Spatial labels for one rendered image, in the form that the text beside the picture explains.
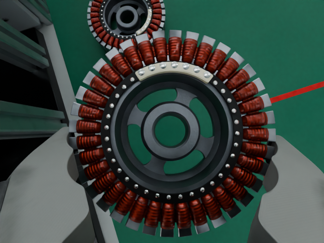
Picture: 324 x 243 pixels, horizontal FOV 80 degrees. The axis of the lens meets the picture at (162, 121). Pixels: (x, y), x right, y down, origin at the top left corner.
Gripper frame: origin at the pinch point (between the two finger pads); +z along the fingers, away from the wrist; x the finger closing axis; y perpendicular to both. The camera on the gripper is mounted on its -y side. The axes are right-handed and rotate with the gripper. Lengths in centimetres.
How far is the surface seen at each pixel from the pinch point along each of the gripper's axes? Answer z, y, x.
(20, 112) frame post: 6.5, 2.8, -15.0
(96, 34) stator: 19.0, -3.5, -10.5
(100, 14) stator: 20.4, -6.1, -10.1
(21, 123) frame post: 5.7, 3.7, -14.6
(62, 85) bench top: 18.6, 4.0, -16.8
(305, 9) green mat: 25.2, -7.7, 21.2
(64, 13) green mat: 24.4, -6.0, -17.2
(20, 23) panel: 19.5, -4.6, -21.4
